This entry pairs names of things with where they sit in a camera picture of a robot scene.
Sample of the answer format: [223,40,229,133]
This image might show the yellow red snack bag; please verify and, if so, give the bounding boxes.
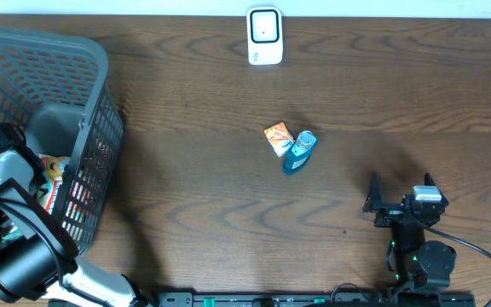
[36,154,70,213]

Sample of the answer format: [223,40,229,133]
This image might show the blue mouthwash bottle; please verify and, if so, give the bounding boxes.
[282,130,318,175]

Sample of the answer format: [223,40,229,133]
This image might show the orange white small box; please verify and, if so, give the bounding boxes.
[264,122,295,157]

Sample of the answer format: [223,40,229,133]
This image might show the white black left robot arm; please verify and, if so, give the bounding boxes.
[0,123,158,307]

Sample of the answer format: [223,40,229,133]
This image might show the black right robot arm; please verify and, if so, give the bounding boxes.
[363,173,456,292]

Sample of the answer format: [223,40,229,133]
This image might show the white barcode scanner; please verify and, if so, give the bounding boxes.
[246,7,284,66]

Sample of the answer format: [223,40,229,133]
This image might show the grey plastic shopping basket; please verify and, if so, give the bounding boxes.
[0,27,124,253]

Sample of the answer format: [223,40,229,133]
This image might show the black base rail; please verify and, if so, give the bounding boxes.
[157,289,476,307]

